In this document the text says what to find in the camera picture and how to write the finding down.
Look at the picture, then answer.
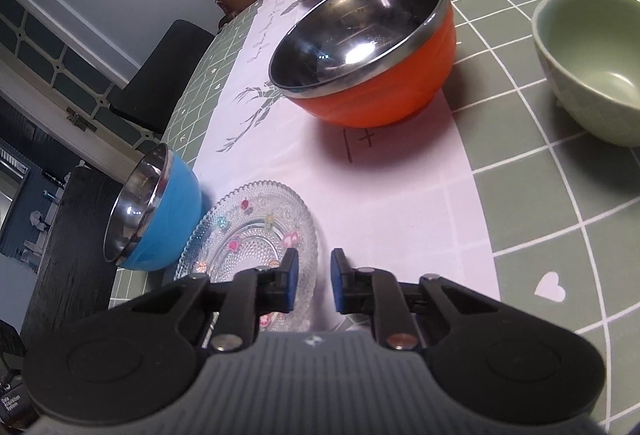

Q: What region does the orange steel bowl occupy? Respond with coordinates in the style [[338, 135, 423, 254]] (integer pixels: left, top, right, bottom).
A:
[[268, 0, 457, 128]]

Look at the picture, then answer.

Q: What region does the green ceramic bowl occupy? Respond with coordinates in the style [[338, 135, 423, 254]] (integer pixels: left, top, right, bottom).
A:
[[532, 0, 639, 148]]

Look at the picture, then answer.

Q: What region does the clear glass plate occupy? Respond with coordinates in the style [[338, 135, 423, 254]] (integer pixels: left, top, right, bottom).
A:
[[175, 180, 318, 332]]

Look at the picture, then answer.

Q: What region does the blue steel bowl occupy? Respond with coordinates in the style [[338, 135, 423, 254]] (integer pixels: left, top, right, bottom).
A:
[[103, 143, 205, 273]]

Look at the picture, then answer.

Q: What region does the black chair left side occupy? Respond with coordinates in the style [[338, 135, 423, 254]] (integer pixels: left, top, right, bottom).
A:
[[108, 20, 214, 135]]

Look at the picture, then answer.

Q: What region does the green checked tablecloth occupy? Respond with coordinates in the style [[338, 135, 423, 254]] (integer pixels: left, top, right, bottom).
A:
[[107, 0, 640, 435]]

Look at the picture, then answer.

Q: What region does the white deer table runner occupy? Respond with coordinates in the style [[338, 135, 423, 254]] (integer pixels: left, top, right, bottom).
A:
[[194, 0, 499, 330]]

